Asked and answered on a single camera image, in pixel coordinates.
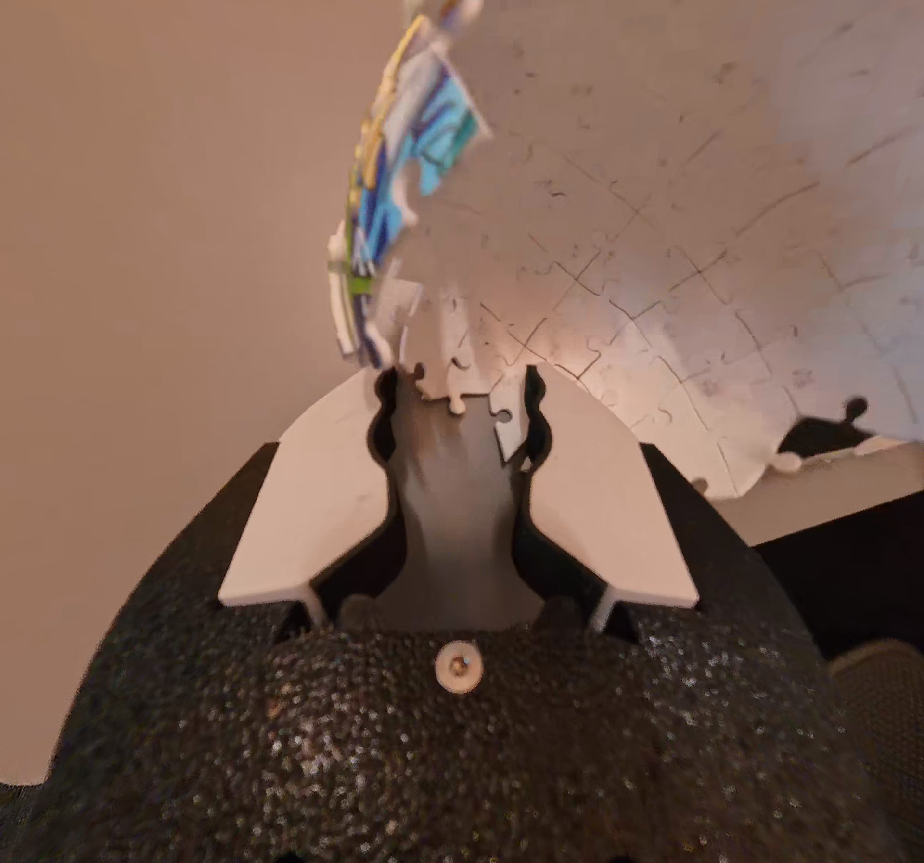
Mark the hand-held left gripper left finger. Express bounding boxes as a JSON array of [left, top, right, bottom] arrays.
[[217, 365, 409, 624]]

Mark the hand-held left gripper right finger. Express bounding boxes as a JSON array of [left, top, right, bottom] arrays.
[[509, 365, 701, 633]]

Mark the colourful cartoon puzzle ball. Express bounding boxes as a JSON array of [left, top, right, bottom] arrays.
[[325, 0, 924, 503]]

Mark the grey fabric chair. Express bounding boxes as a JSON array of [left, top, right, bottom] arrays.
[[829, 638, 924, 863]]

